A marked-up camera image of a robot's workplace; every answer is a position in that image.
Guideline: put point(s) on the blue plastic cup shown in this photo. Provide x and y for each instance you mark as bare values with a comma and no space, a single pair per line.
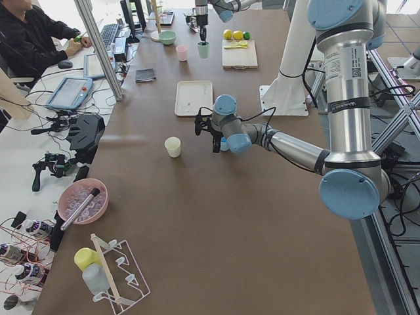
223,145

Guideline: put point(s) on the white wire cup rack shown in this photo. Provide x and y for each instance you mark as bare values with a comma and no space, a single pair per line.
128,286

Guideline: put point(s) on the wooden cutting board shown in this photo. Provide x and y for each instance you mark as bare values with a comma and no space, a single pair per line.
239,58

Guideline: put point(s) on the grey folded cloth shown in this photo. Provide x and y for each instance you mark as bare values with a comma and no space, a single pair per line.
145,75

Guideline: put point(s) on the cream rabbit tray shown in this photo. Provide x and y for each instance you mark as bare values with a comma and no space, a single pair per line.
191,96

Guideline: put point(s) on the green bowl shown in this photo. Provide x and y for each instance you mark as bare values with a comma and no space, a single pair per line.
167,37

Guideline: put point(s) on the translucent cup on rack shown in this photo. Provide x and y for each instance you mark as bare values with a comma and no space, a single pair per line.
95,278

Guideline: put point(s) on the black keyboard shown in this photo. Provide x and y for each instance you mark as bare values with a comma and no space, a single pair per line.
108,34

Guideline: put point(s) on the yellow-green plastic cup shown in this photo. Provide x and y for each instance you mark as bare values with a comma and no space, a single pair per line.
84,257

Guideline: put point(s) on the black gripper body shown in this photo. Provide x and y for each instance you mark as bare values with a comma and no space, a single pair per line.
216,136
202,19

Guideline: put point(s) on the aluminium frame post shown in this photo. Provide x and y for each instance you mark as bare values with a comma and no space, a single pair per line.
85,8

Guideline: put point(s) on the yellow plastic knife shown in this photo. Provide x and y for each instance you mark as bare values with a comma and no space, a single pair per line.
235,47

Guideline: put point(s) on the seated person in black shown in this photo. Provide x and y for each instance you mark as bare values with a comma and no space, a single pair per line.
31,41

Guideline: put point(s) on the metal muddler in bowl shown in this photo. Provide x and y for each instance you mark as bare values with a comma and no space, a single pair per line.
78,208

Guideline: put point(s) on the whole yellow lemon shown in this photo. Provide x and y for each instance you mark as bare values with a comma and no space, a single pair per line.
237,35

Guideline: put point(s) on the wooden glass stand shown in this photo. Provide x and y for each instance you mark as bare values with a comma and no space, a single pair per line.
155,35

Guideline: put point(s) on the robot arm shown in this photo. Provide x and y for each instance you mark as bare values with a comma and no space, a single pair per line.
353,184
224,9

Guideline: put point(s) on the pink plastic cup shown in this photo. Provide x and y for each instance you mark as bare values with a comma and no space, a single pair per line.
182,53

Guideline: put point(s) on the blue teach pendant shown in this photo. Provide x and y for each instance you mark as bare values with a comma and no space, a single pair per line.
92,67
70,93

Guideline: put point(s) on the green plastic cup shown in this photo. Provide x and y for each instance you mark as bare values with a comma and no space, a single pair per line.
203,51

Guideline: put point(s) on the pink ribbed bowl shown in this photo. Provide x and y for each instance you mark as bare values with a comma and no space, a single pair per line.
74,196

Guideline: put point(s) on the cream plastic cup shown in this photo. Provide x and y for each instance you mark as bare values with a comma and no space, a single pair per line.
173,146

